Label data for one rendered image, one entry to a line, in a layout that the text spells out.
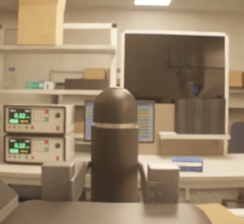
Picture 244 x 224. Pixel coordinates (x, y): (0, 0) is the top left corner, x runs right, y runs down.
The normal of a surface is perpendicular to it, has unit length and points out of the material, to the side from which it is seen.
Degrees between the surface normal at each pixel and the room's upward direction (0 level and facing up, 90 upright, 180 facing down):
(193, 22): 90
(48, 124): 90
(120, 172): 90
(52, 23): 90
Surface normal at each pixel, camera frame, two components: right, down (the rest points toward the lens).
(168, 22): 0.00, 0.00
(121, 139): 0.33, 0.01
